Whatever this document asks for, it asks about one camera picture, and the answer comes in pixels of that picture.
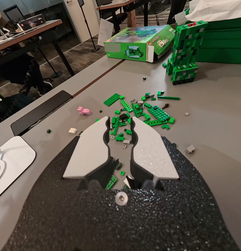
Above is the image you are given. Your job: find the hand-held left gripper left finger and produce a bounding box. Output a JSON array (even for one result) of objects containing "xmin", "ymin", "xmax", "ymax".
[{"xmin": 63, "ymin": 116, "xmax": 123, "ymax": 191}]

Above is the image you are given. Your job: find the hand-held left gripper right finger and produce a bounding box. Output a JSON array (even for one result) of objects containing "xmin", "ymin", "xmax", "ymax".
[{"xmin": 126, "ymin": 117, "xmax": 180, "ymax": 190}]

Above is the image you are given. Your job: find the green plastic bin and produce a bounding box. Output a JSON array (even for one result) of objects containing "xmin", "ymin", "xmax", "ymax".
[{"xmin": 168, "ymin": 8, "xmax": 241, "ymax": 65}]

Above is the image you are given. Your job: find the grey desk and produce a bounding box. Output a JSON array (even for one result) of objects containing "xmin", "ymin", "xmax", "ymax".
[{"xmin": 0, "ymin": 55, "xmax": 241, "ymax": 251}]

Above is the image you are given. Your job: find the wood-edged office desk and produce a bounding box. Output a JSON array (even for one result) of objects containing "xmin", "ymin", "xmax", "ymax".
[
  {"xmin": 97, "ymin": 0, "xmax": 136, "ymax": 34},
  {"xmin": 0, "ymin": 19, "xmax": 76, "ymax": 79}
]

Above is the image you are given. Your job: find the pile of green toy bricks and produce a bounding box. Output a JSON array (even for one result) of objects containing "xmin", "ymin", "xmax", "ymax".
[{"xmin": 95, "ymin": 89, "xmax": 180, "ymax": 149}]

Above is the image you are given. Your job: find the large white toy brick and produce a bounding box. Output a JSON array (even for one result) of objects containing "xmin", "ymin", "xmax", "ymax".
[{"xmin": 123, "ymin": 175, "xmax": 133, "ymax": 190}]

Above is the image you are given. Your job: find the pink toy pig figure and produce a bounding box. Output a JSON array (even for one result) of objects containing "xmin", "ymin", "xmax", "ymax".
[{"xmin": 77, "ymin": 106, "xmax": 92, "ymax": 116}]

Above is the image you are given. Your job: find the short green toy plate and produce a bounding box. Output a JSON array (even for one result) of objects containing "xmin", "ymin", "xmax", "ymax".
[{"xmin": 120, "ymin": 100, "xmax": 133, "ymax": 112}]

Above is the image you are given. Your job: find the green blocky toy figure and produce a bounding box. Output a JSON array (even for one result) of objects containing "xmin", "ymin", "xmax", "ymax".
[{"xmin": 166, "ymin": 21, "xmax": 209, "ymax": 85}]

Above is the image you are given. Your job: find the green toy set box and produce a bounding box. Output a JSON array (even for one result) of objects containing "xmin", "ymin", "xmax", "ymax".
[{"xmin": 103, "ymin": 24, "xmax": 177, "ymax": 63}]

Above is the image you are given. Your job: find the white paper sheet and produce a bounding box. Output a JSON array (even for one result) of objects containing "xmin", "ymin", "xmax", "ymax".
[{"xmin": 98, "ymin": 19, "xmax": 114, "ymax": 47}]

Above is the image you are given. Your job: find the white paper scrap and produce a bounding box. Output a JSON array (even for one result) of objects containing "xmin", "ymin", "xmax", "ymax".
[{"xmin": 174, "ymin": 11, "xmax": 189, "ymax": 25}]

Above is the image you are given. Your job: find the dark toy set box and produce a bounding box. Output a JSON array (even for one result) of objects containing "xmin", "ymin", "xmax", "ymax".
[{"xmin": 17, "ymin": 14, "xmax": 45, "ymax": 30}]

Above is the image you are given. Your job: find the black tablet floor stand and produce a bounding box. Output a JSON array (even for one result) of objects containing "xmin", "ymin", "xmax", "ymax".
[{"xmin": 77, "ymin": 0, "xmax": 100, "ymax": 52}]

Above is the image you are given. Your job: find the white printed paper bag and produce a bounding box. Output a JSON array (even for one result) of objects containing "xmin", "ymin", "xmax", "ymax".
[{"xmin": 188, "ymin": 0, "xmax": 241, "ymax": 22}]

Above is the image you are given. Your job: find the black office chair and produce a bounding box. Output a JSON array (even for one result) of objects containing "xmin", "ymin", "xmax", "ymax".
[{"xmin": 3, "ymin": 4, "xmax": 25, "ymax": 22}]

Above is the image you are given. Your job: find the black desk cable cover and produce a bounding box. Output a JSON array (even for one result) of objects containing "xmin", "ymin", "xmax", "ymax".
[{"xmin": 10, "ymin": 90, "xmax": 73, "ymax": 136}]

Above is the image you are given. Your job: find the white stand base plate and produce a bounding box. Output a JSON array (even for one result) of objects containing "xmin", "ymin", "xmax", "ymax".
[{"xmin": 0, "ymin": 136, "xmax": 37, "ymax": 201}]

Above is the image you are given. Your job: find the clear acrylic stand bracket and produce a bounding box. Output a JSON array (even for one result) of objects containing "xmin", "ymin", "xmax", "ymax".
[{"xmin": 0, "ymin": 22, "xmax": 17, "ymax": 42}]

